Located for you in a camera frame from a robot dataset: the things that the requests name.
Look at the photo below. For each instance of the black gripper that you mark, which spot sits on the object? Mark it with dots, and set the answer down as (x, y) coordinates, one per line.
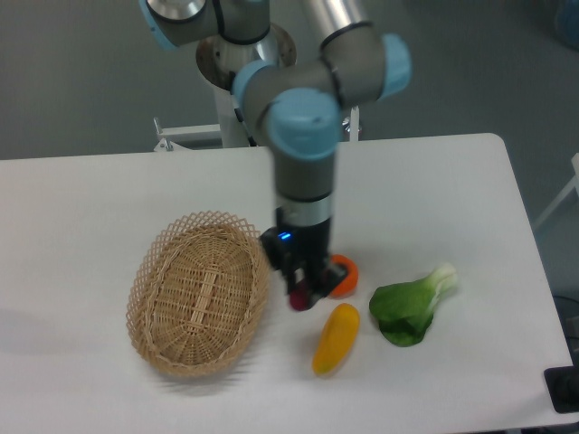
(302, 252)

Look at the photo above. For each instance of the purple sweet potato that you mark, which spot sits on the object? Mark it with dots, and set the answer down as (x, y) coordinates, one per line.
(299, 297)

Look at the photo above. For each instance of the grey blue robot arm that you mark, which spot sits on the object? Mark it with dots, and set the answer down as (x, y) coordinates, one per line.
(293, 110)

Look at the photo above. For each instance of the oval wicker basket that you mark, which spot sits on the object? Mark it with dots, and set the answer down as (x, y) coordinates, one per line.
(198, 296)

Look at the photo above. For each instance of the orange tangerine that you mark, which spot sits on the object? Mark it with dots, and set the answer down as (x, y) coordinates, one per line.
(349, 282)

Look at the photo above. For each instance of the yellow mango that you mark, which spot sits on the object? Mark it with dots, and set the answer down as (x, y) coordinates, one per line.
(336, 340)

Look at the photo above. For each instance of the green bok choy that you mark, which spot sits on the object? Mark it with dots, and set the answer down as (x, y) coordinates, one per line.
(405, 311)

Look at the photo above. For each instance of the black device at table edge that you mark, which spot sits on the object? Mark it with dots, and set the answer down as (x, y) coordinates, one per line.
(562, 385)

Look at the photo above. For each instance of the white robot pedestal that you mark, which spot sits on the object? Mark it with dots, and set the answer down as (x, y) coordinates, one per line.
(226, 122)

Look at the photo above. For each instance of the white furniture frame right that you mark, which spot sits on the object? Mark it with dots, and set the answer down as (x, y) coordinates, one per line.
(562, 202)

